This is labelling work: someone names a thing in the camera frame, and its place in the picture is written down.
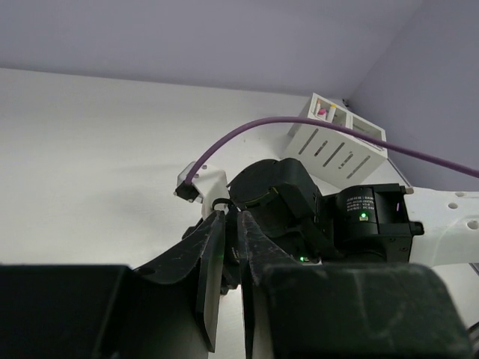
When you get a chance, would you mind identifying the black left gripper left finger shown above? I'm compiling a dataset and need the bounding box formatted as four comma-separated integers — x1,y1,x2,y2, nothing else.
133,212,225,352

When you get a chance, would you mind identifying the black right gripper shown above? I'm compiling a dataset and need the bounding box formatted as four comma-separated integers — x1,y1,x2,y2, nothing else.
181,157,345,296

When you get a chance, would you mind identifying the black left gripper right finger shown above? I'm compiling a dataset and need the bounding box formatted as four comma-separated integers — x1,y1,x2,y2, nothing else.
237,212,299,358

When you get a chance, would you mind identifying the pink capped white marker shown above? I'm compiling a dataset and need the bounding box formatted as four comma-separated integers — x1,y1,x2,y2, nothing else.
317,108,327,117

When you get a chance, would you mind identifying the yellow capped white marker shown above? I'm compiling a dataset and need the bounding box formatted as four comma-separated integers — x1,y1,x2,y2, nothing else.
328,104,337,121

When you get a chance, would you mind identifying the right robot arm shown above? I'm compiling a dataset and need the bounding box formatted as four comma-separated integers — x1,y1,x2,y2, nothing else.
175,158,478,292

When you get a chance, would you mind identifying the white slotted organizer box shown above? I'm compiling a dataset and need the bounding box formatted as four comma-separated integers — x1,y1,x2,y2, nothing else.
281,93,388,189

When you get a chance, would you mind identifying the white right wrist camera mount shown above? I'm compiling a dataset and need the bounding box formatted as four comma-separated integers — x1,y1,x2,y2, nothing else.
174,162,230,219

